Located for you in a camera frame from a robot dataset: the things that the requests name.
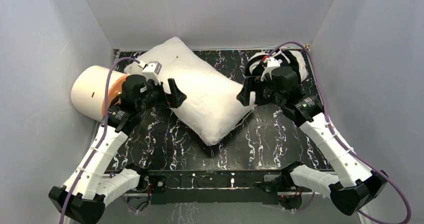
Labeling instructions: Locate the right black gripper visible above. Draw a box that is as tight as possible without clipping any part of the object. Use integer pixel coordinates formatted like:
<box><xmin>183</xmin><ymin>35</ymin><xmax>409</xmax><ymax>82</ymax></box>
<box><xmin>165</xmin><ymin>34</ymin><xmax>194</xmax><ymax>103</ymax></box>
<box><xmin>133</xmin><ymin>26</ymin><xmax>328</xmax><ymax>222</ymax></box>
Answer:
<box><xmin>236</xmin><ymin>76</ymin><xmax>285</xmax><ymax>107</ymax></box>

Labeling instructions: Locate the white pillow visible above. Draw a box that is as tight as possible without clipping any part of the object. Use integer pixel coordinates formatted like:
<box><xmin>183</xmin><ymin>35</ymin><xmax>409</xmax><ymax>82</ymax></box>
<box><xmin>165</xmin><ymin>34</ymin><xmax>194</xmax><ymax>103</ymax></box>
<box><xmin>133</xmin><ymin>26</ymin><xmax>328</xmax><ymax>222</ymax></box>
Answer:
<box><xmin>137</xmin><ymin>37</ymin><xmax>255</xmax><ymax>146</ymax></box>

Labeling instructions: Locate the black white striped pillowcase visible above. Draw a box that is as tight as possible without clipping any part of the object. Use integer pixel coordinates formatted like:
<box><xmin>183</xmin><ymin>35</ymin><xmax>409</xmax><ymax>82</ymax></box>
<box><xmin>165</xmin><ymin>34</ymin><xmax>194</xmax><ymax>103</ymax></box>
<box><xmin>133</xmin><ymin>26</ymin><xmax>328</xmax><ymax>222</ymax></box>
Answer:
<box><xmin>244</xmin><ymin>50</ymin><xmax>308</xmax><ymax>83</ymax></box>

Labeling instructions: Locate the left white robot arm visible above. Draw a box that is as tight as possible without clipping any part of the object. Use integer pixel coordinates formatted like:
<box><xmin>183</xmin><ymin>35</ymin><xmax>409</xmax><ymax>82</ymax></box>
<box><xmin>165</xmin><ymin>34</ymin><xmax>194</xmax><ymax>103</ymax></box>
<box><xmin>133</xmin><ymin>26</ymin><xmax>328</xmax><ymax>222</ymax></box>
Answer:
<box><xmin>48</xmin><ymin>75</ymin><xmax>187</xmax><ymax>223</ymax></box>

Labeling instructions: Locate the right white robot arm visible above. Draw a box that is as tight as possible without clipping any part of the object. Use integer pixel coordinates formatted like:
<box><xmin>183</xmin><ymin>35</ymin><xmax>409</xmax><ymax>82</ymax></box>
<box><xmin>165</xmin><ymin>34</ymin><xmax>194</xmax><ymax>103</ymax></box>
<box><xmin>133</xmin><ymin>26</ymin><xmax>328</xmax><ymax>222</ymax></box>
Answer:
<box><xmin>236</xmin><ymin>67</ymin><xmax>387</xmax><ymax>215</ymax></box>

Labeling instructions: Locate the white orange cylinder roll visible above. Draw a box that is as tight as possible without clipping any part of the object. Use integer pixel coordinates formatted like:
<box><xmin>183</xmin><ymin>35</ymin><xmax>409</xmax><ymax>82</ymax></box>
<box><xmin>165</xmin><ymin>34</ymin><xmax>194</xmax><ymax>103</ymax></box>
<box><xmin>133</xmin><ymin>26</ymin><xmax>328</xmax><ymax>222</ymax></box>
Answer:
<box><xmin>71</xmin><ymin>66</ymin><xmax>127</xmax><ymax>121</ymax></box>

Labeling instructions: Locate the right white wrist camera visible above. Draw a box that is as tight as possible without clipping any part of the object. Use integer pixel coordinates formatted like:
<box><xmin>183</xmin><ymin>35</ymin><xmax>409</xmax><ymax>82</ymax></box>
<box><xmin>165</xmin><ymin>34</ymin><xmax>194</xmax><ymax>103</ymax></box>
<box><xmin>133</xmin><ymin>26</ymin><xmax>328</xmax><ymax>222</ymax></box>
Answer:
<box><xmin>261</xmin><ymin>57</ymin><xmax>281</xmax><ymax>81</ymax></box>

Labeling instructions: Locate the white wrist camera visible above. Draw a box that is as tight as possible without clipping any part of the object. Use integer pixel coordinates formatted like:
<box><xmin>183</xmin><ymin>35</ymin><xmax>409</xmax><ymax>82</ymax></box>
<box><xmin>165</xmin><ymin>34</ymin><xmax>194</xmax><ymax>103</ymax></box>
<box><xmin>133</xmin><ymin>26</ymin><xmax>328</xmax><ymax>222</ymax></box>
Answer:
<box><xmin>124</xmin><ymin>61</ymin><xmax>162</xmax><ymax>85</ymax></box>
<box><xmin>261</xmin><ymin>57</ymin><xmax>281</xmax><ymax>81</ymax></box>

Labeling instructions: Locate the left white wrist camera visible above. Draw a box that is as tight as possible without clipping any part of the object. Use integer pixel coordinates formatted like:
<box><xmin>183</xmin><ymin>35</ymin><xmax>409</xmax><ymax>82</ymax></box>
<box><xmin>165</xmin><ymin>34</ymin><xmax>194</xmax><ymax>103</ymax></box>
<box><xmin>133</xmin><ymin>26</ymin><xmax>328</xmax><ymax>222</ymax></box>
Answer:
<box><xmin>124</xmin><ymin>61</ymin><xmax>162</xmax><ymax>85</ymax></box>

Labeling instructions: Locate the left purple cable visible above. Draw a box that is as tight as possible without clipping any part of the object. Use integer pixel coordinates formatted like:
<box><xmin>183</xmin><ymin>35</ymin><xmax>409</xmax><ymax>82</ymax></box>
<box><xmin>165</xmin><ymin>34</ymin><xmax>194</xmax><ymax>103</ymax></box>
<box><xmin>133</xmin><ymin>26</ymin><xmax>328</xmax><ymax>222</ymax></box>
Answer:
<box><xmin>58</xmin><ymin>56</ymin><xmax>143</xmax><ymax>224</ymax></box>

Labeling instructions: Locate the purple cable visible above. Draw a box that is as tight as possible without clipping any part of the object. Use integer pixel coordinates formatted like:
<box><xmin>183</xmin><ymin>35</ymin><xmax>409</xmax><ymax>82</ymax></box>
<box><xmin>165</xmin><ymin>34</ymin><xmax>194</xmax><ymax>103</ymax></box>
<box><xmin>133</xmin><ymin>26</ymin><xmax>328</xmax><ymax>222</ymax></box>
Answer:
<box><xmin>265</xmin><ymin>42</ymin><xmax>413</xmax><ymax>224</ymax></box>
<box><xmin>58</xmin><ymin>56</ymin><xmax>143</xmax><ymax>224</ymax></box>

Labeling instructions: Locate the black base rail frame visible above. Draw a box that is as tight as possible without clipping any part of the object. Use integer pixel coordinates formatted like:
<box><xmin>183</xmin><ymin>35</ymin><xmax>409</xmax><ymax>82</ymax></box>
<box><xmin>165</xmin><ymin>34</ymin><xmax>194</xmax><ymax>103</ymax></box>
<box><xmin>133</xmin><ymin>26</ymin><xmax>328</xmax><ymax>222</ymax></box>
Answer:
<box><xmin>141</xmin><ymin>170</ymin><xmax>312</xmax><ymax>209</ymax></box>

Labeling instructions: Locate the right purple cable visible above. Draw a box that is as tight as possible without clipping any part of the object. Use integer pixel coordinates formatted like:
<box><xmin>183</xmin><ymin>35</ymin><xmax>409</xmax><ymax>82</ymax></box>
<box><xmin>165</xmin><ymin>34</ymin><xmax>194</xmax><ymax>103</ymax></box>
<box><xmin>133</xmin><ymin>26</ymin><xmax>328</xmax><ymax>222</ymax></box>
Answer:
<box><xmin>265</xmin><ymin>42</ymin><xmax>413</xmax><ymax>224</ymax></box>

